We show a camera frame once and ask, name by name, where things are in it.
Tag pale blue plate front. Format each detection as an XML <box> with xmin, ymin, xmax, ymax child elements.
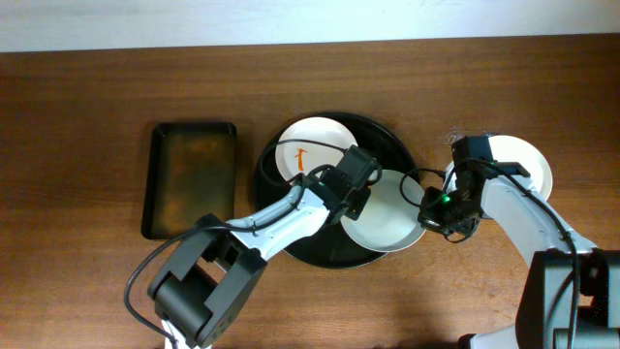
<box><xmin>340</xmin><ymin>170</ymin><xmax>426</xmax><ymax>253</ymax></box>

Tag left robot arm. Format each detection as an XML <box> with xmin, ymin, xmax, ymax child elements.
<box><xmin>147</xmin><ymin>145</ymin><xmax>382</xmax><ymax>348</ymax></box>

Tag white plate top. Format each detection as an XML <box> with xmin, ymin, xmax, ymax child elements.
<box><xmin>274</xmin><ymin>116</ymin><xmax>357</xmax><ymax>181</ymax></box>

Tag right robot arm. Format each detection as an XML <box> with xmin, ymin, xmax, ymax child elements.
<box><xmin>418</xmin><ymin>136</ymin><xmax>619</xmax><ymax>349</ymax></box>

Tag white plate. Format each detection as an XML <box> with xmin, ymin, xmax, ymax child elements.
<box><xmin>443</xmin><ymin>134</ymin><xmax>554</xmax><ymax>205</ymax></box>
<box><xmin>274</xmin><ymin>116</ymin><xmax>357</xmax><ymax>181</ymax></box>

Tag rectangular black tray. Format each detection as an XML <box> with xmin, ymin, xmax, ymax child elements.
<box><xmin>140</xmin><ymin>121</ymin><xmax>236</xmax><ymax>240</ymax></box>

